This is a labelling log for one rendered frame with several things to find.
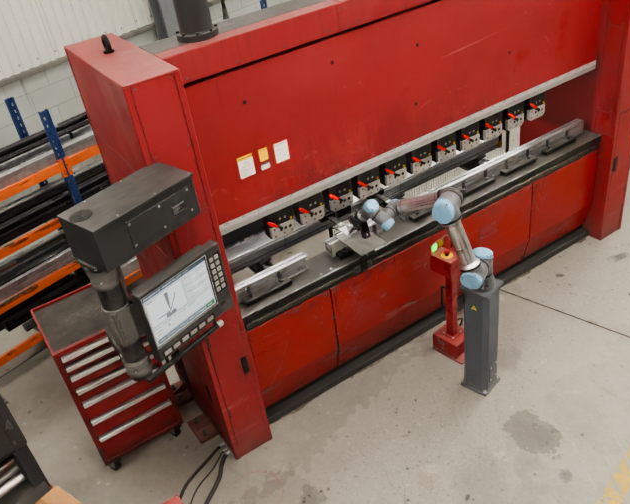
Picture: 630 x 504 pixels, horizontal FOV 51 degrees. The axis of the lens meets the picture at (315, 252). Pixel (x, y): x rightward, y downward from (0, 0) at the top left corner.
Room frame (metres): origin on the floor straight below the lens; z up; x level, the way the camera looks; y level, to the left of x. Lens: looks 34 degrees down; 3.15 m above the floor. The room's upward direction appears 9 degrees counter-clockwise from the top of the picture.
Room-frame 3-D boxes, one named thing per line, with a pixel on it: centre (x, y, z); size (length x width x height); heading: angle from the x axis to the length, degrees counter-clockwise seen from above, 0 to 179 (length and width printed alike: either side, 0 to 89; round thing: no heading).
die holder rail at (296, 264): (3.08, 0.28, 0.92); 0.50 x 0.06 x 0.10; 118
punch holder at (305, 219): (3.23, 0.00, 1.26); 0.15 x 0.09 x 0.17; 118
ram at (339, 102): (3.65, -0.77, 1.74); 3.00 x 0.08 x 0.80; 118
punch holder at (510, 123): (3.99, -1.41, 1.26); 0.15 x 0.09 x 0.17; 118
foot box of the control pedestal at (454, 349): (3.23, -0.83, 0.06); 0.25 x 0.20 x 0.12; 37
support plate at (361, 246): (3.21, -0.27, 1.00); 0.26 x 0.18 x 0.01; 28
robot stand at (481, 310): (2.90, -0.89, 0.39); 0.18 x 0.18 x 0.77; 43
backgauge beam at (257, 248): (3.79, -0.41, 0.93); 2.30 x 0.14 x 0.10; 118
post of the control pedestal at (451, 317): (3.25, -0.81, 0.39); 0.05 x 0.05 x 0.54; 37
